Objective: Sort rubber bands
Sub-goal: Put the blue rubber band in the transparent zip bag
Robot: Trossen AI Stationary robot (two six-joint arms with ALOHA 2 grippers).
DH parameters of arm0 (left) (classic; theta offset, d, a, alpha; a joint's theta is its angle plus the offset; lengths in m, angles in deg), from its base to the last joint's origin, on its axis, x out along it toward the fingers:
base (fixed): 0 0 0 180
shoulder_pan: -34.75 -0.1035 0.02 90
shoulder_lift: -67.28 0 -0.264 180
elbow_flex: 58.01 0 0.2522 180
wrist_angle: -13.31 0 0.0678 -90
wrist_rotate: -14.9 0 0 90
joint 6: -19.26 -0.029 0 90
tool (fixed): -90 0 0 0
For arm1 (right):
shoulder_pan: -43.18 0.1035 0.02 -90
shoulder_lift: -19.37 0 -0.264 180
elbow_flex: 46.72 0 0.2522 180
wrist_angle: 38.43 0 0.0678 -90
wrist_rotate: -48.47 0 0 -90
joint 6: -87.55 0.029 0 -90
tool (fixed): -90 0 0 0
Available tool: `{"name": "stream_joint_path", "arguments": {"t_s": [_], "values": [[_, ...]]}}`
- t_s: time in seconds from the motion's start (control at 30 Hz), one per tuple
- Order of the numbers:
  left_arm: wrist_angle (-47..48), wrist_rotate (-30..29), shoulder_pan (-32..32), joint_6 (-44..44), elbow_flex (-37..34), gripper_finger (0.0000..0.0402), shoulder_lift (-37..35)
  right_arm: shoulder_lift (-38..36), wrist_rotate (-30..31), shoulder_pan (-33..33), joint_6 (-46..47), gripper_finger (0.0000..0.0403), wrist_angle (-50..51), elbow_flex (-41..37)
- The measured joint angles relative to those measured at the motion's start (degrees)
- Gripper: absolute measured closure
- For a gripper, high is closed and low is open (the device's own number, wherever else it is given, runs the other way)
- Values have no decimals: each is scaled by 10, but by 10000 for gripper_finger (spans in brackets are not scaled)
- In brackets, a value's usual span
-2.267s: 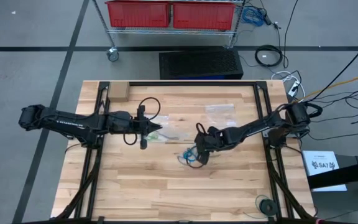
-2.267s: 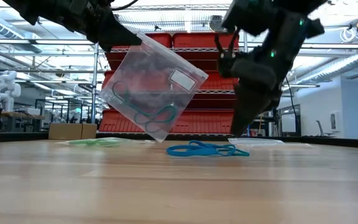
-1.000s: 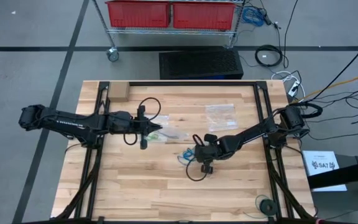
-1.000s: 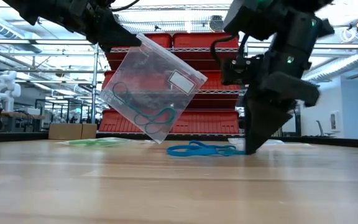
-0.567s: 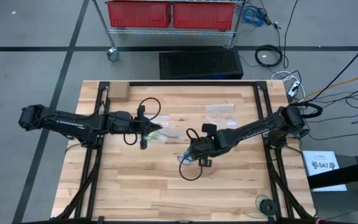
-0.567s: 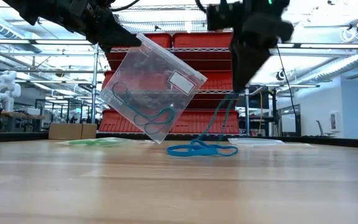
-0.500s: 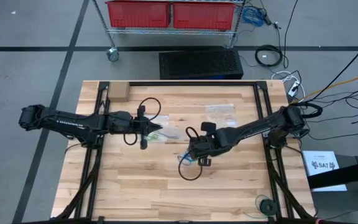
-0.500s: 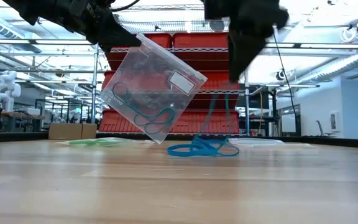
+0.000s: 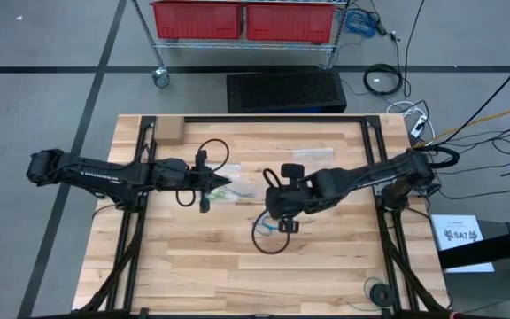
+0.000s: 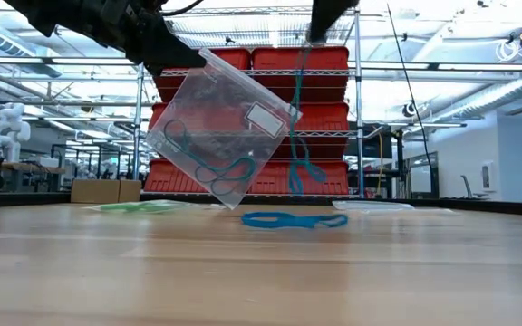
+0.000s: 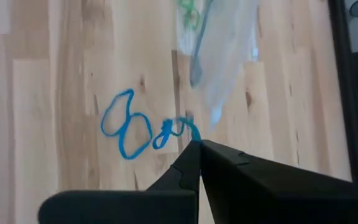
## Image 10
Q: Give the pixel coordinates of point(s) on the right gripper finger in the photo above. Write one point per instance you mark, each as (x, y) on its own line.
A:
(326, 16)

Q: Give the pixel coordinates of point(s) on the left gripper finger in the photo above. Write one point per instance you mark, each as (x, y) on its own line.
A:
(170, 52)

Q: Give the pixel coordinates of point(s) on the clear plastic zip bag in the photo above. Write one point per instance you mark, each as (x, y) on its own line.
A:
(215, 95)
(202, 206)
(370, 205)

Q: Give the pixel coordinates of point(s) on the teal rubber band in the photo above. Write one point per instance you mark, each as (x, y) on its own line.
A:
(295, 179)
(188, 149)

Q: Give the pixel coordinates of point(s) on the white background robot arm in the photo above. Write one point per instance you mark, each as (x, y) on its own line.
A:
(9, 117)

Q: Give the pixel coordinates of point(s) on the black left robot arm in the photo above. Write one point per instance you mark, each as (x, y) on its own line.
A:
(61, 16)

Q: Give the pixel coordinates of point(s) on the small cardboard box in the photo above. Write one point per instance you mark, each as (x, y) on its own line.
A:
(102, 190)

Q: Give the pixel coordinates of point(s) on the background wooden workbench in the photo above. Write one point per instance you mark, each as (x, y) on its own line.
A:
(16, 166)

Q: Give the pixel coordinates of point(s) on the grey background chair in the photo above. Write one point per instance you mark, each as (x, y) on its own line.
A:
(466, 183)

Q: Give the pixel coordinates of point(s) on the black aluminium table frame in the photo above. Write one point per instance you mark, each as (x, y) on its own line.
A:
(16, 199)

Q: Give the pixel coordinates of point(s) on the white wall dispenser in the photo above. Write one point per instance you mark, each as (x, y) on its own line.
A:
(486, 176)

